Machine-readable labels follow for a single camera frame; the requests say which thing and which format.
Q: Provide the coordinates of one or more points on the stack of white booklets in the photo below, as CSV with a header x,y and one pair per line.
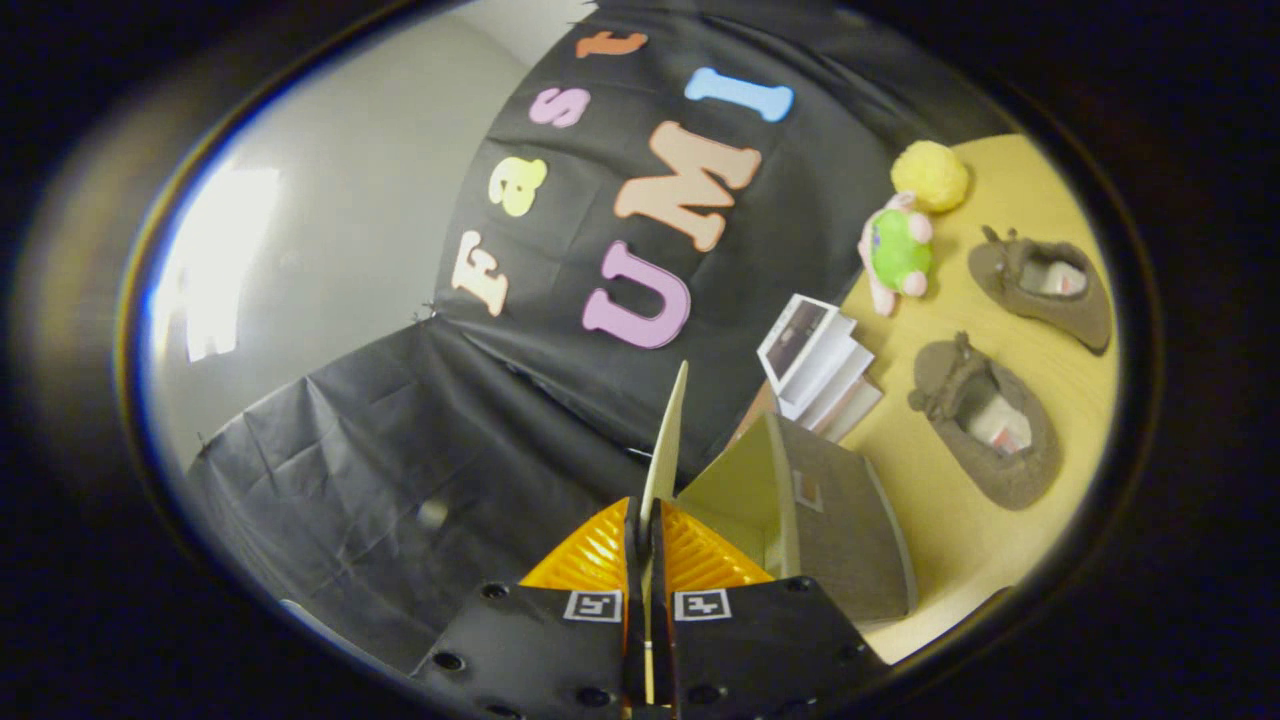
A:
x,y
825,370

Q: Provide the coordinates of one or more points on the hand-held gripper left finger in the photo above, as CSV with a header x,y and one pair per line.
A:
x,y
634,600

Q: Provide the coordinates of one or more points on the brown fuzzy shoe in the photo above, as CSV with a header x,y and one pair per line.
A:
x,y
1085,310
1000,465

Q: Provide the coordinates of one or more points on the black backdrop cloth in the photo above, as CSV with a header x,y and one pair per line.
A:
x,y
800,260

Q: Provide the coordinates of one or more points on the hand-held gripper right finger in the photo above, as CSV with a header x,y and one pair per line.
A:
x,y
661,600

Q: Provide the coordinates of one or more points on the green and pink plush toy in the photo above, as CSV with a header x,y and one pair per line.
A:
x,y
893,250

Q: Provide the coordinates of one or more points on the yellow fluffy ball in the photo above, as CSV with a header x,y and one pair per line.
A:
x,y
932,176

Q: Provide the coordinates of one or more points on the grey cardboard storage box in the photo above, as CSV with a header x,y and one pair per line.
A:
x,y
845,520

